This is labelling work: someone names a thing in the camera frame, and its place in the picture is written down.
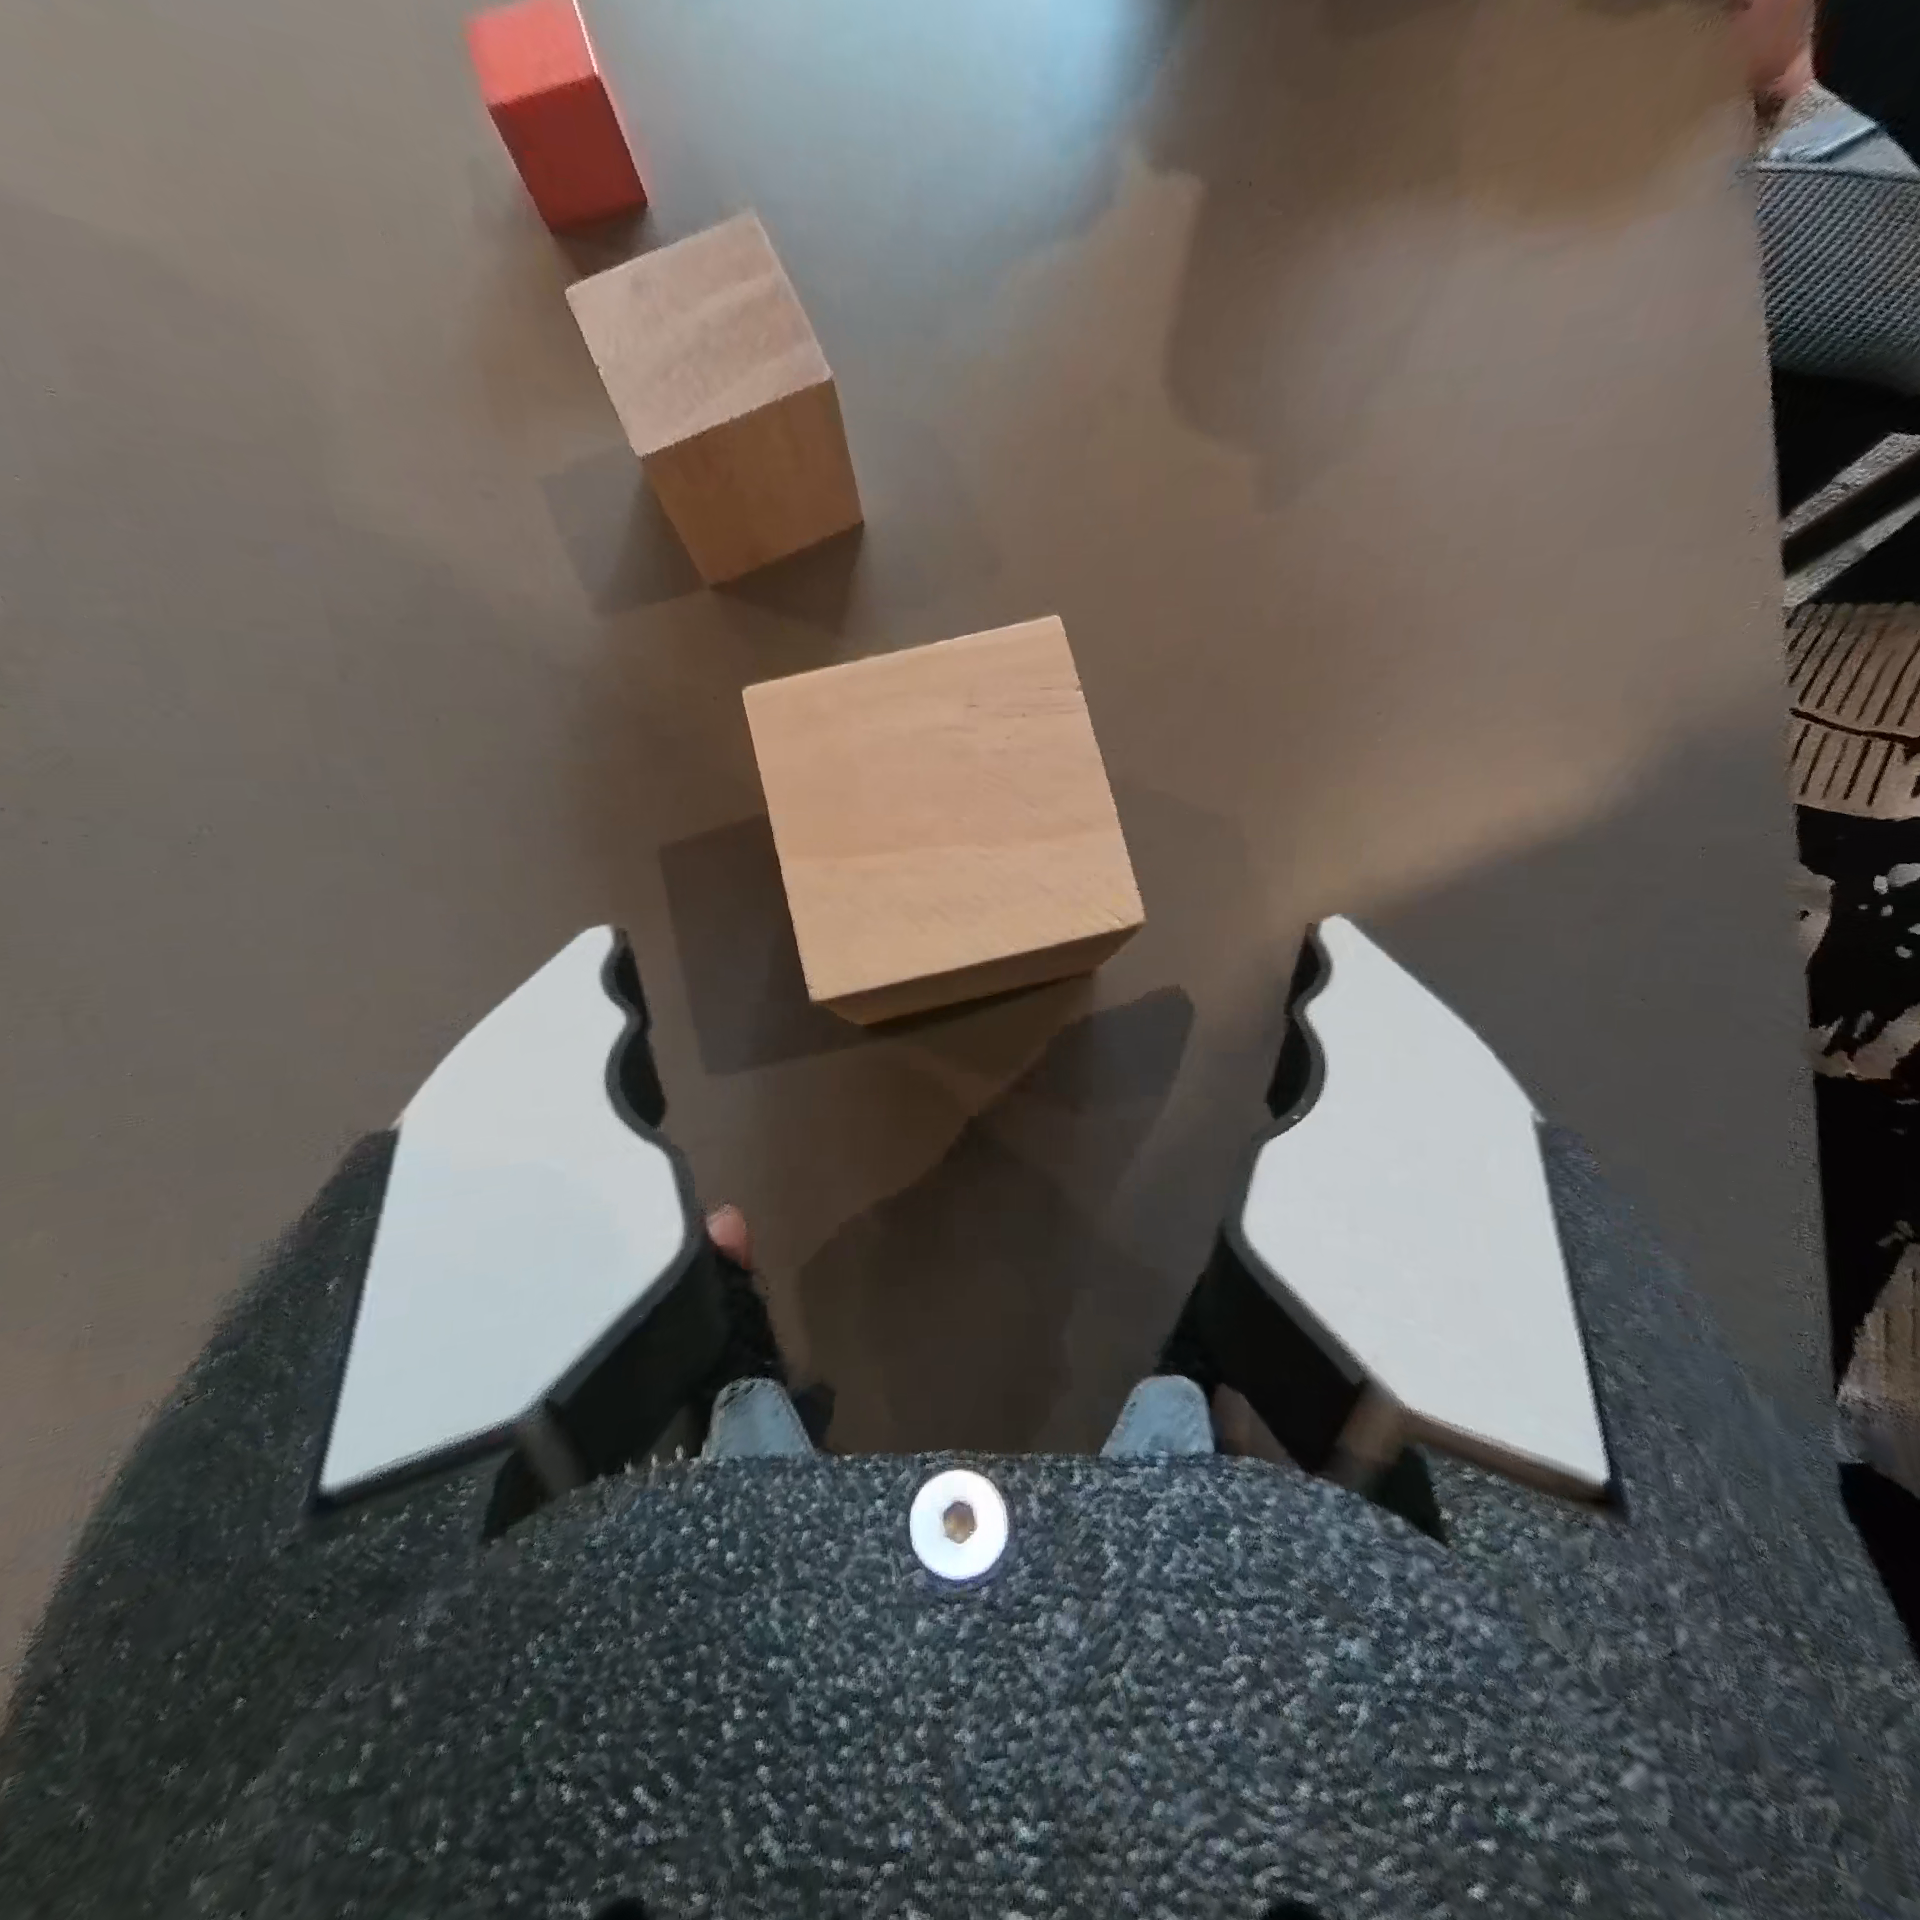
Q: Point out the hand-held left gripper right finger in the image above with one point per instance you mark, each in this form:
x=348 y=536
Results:
x=1426 y=1230

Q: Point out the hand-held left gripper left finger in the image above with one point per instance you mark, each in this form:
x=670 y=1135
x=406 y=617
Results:
x=496 y=1230

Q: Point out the large wooden cube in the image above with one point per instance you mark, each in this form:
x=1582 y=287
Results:
x=946 y=825

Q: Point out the medium wooden cube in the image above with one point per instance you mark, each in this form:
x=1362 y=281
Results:
x=720 y=391

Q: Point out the small red cube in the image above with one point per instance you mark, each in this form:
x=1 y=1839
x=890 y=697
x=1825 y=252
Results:
x=559 y=115

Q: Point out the person's printed shirt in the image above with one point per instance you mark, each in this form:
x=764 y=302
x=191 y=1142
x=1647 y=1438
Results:
x=1867 y=961

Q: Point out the black office chair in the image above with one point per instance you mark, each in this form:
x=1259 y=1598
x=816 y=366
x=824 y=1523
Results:
x=1836 y=301

